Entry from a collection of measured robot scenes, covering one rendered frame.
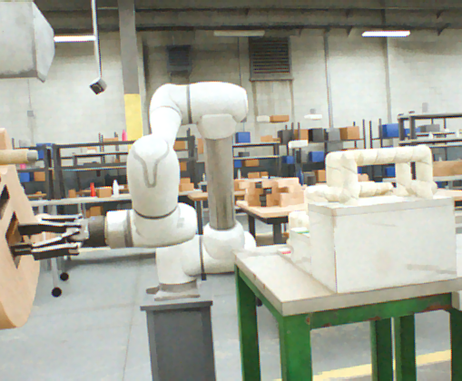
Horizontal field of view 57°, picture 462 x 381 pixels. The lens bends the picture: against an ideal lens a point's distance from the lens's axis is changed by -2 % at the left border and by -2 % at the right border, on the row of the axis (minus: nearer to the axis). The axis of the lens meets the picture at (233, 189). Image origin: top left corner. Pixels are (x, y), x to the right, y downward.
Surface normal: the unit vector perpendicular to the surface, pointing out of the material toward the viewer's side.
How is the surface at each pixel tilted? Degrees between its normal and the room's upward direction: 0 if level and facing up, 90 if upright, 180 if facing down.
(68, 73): 90
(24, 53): 90
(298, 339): 91
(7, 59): 90
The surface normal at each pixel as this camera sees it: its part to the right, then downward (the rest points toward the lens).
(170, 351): 0.04, 0.05
